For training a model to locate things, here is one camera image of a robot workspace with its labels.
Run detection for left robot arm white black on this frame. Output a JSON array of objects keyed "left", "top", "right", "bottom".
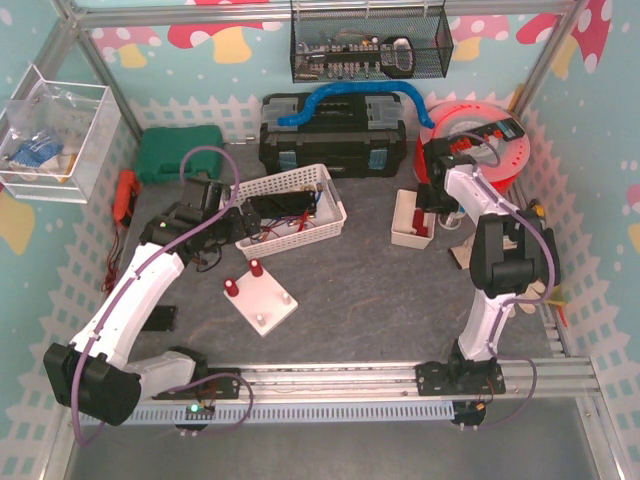
[{"left": 43, "top": 177, "right": 249, "bottom": 447}]

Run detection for black wire mesh basket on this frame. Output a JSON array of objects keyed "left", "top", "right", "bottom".
[{"left": 290, "top": 1, "right": 454, "bottom": 83}]

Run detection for orange multimeter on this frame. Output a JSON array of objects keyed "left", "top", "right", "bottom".
[{"left": 112, "top": 169, "right": 141, "bottom": 229}]

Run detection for red spring in box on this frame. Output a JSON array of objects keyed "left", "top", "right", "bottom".
[{"left": 411, "top": 209, "right": 433, "bottom": 238}]

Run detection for red multimeter probe leads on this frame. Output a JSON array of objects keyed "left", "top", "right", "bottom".
[{"left": 101, "top": 223, "right": 124, "bottom": 295}]

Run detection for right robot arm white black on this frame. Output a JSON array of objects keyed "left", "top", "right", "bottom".
[{"left": 422, "top": 133, "right": 560, "bottom": 361}]

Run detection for large red spring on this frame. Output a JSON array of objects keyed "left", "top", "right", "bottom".
[
  {"left": 249, "top": 259, "right": 264, "bottom": 278},
  {"left": 224, "top": 278, "right": 239, "bottom": 298}
]

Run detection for blue white glove in box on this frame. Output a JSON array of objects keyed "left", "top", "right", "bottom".
[{"left": 9, "top": 132, "right": 63, "bottom": 171}]

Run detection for black bracket on floor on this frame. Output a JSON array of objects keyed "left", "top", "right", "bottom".
[{"left": 142, "top": 305, "right": 178, "bottom": 332}]

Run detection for white work glove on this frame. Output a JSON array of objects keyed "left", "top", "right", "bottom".
[{"left": 449, "top": 234, "right": 546, "bottom": 315}]

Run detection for black toolbox with blue latches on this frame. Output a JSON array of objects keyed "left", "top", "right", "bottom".
[{"left": 258, "top": 93, "right": 407, "bottom": 178}]

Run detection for black battery holder in basket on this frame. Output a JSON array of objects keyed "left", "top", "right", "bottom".
[{"left": 246, "top": 190, "right": 317, "bottom": 220}]

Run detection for white peg base plate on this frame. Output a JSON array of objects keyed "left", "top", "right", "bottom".
[{"left": 223, "top": 270, "right": 299, "bottom": 337}]

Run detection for white small parts box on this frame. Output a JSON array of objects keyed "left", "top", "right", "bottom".
[{"left": 391, "top": 189, "right": 436, "bottom": 250}]

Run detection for grey slotted cable duct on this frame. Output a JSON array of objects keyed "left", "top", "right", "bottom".
[{"left": 79, "top": 399, "right": 456, "bottom": 426}]

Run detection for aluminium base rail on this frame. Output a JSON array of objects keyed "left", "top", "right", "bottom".
[{"left": 62, "top": 357, "right": 599, "bottom": 404}]

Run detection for green plastic tool case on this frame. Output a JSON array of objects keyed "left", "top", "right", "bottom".
[{"left": 134, "top": 125, "right": 224, "bottom": 184}]

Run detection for red filament spool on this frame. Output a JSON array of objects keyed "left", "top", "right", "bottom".
[{"left": 413, "top": 100, "right": 531, "bottom": 194}]

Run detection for blue corrugated hose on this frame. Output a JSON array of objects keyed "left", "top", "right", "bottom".
[{"left": 277, "top": 81, "right": 436, "bottom": 130}]

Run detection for white plastic perforated basket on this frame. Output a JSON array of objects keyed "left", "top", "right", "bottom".
[{"left": 236, "top": 164, "right": 347, "bottom": 259}]

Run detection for clear acrylic wall box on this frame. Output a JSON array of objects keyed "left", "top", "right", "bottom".
[{"left": 1, "top": 66, "right": 121, "bottom": 204}]

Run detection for yellow black screwdriver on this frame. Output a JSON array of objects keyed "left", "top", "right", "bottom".
[{"left": 528, "top": 199, "right": 546, "bottom": 220}]

